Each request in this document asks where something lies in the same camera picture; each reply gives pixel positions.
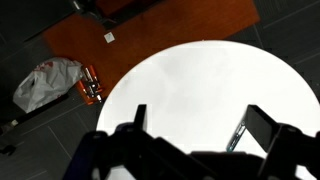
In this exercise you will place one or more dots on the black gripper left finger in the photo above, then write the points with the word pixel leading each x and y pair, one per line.
pixel 141 116

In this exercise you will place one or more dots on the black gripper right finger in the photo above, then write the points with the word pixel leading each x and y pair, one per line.
pixel 262 126

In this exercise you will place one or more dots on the black marker with teal cap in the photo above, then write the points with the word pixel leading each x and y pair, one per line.
pixel 236 136

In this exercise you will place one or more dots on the small white paper square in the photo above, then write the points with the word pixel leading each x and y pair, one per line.
pixel 109 37

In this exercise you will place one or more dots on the white plastic bag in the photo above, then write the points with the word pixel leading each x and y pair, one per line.
pixel 46 83

